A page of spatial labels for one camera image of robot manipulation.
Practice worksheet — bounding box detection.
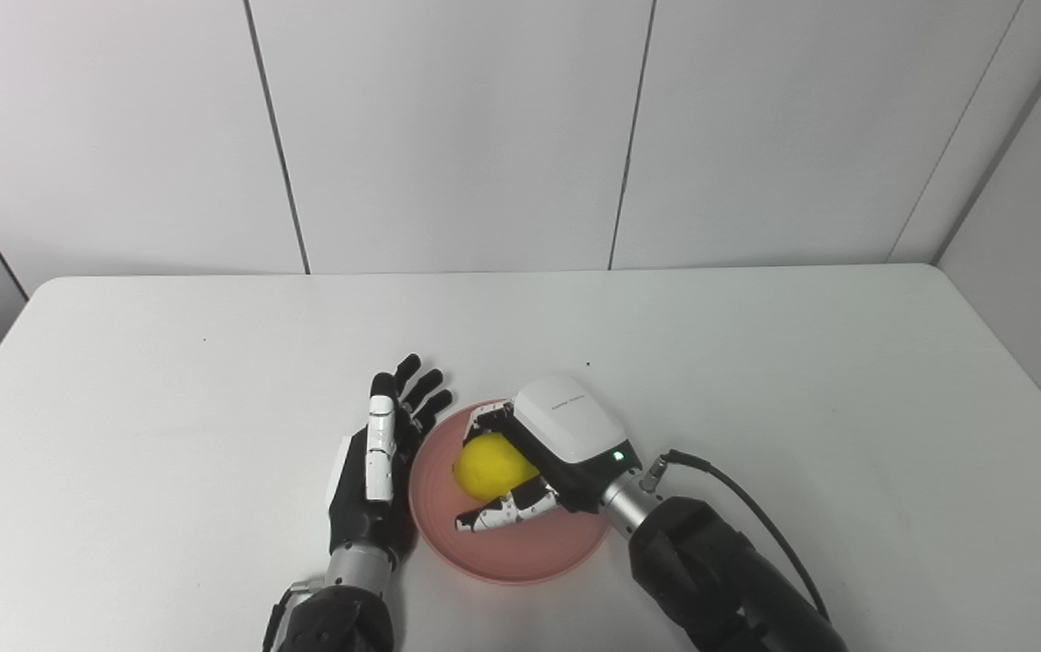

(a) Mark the yellow lemon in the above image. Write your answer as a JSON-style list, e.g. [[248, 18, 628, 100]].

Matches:
[[454, 433, 541, 502]]

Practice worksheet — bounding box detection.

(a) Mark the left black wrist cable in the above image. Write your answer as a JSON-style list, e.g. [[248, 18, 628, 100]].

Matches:
[[263, 580, 324, 652]]

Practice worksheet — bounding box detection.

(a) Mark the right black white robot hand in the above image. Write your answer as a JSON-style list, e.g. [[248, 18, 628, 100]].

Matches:
[[455, 376, 643, 533]]

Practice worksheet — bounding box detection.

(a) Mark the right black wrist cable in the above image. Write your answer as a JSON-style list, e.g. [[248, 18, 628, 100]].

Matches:
[[643, 450, 832, 622]]

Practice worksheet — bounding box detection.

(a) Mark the pink round plate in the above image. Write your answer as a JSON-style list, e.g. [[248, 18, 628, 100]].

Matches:
[[409, 398, 614, 585]]

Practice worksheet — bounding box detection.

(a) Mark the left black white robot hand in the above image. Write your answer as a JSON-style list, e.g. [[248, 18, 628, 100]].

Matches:
[[328, 354, 454, 559]]

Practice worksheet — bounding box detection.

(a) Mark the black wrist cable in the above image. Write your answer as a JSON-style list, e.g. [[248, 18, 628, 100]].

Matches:
[[263, 580, 324, 652], [643, 450, 832, 622]]

